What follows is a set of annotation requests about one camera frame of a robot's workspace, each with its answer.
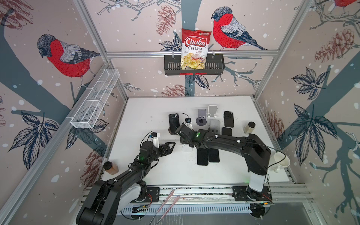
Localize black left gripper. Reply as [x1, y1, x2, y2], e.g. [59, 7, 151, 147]
[148, 142, 175, 165]

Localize white phone stand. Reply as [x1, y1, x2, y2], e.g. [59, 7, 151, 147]
[207, 105, 218, 118]
[182, 144, 193, 152]

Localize black phone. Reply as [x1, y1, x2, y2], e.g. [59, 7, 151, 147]
[168, 113, 180, 135]
[197, 148, 209, 166]
[224, 111, 234, 128]
[208, 149, 220, 163]

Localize green phone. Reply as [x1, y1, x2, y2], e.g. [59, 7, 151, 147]
[222, 127, 233, 137]

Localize round wooden phone stand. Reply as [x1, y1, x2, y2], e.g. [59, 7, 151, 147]
[208, 120, 221, 134]

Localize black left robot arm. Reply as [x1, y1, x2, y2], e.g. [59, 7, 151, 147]
[76, 141, 176, 225]

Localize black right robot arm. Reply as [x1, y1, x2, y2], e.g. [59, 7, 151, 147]
[175, 124, 272, 193]

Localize pink tongs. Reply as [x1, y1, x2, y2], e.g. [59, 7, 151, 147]
[149, 189, 180, 225]

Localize brown bottle at left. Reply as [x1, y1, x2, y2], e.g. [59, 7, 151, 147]
[103, 161, 119, 175]

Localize small glass jar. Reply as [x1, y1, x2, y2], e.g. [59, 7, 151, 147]
[244, 121, 256, 134]

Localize red cassava chips bag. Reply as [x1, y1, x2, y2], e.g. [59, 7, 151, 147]
[181, 29, 212, 70]

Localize white mug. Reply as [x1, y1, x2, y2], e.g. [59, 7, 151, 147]
[270, 152, 291, 173]

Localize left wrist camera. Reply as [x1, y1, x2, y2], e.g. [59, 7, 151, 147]
[150, 132, 160, 148]

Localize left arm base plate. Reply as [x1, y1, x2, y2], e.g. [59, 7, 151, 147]
[131, 187, 160, 204]

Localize black wall basket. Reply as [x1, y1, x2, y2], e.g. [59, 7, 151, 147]
[164, 53, 225, 76]

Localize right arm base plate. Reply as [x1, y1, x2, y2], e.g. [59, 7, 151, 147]
[232, 186, 272, 202]

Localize white wire mesh basket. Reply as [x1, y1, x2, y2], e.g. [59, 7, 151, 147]
[70, 68, 120, 129]

